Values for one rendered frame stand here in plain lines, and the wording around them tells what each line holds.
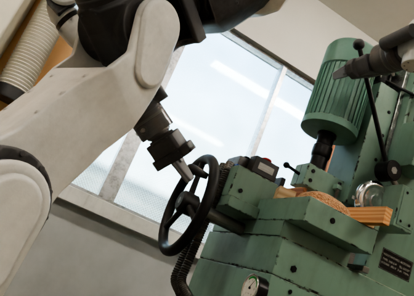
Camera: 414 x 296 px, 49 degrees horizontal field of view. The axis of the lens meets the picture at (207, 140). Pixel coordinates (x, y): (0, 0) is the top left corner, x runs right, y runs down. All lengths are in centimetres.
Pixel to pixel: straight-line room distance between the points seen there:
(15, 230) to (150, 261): 195
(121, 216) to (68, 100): 177
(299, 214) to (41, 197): 64
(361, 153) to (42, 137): 103
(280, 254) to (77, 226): 150
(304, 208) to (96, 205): 148
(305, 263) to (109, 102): 65
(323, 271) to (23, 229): 76
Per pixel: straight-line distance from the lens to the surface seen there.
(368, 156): 147
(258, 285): 99
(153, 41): 71
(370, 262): 140
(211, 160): 117
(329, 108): 141
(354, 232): 114
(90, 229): 243
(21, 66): 230
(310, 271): 114
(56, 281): 243
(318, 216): 108
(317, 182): 138
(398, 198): 135
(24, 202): 59
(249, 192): 125
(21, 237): 60
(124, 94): 69
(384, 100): 156
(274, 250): 110
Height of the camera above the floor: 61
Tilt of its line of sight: 18 degrees up
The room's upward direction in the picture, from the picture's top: 22 degrees clockwise
